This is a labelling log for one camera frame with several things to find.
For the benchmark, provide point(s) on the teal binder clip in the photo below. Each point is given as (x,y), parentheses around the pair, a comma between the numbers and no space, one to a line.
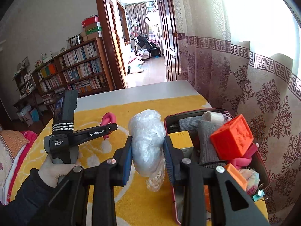
(260,194)

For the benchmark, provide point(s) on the small dark side shelf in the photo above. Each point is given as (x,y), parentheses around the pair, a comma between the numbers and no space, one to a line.
(29,105)

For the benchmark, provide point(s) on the red orange toy cube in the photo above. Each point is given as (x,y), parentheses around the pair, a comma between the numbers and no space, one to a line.
(233,139)

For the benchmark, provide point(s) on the wooden bookshelf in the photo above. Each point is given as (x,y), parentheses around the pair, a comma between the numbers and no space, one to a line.
(84,68)

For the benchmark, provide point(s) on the white tape roll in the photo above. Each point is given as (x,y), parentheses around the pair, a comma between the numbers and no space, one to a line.
(213,117)

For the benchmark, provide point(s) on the small pink foam knot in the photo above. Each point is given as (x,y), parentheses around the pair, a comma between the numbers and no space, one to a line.
(108,118)

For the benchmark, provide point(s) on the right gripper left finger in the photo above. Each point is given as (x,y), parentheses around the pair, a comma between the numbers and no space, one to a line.
(69,204)

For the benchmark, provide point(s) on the clear plastic bag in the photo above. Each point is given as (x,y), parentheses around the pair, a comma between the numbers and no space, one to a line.
(148,134)

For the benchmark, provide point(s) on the light orange toy cube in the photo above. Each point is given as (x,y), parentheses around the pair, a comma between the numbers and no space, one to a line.
(233,171)

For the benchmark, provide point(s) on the white gloved left hand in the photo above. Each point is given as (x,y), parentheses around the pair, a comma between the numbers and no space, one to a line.
(50,172)

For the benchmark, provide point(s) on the large pink foam knot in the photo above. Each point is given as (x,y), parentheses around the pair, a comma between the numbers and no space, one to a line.
(246,159)

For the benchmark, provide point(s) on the red metal tin box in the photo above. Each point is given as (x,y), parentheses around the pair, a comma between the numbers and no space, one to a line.
(172,125)

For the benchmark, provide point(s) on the yellow white blanket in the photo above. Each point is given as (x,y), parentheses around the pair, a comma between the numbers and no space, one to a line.
(67,203)

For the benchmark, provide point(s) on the patterned curtain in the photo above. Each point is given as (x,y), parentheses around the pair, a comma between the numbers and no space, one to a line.
(244,56)

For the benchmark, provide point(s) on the brown wooden door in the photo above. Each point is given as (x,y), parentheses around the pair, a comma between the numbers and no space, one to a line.
(170,37)

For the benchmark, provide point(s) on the large grey knit cloth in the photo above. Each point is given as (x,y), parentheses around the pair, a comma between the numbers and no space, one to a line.
(207,154)

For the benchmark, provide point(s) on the yellow small box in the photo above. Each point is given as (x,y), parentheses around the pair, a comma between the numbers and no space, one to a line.
(181,140)

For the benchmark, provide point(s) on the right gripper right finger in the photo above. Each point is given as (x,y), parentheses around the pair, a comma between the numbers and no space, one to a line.
(230,204)

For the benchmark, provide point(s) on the dark left sleeve forearm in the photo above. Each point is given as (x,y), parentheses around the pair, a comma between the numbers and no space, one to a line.
(33,193)

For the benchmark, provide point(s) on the stacked boxes on shelf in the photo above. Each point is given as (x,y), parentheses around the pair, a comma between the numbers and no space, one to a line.
(91,28)

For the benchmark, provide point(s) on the cream pink knit hat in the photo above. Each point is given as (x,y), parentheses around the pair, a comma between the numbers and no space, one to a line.
(253,179)

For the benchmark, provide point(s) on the leopard print plush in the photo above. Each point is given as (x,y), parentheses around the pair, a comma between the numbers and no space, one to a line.
(227,116)

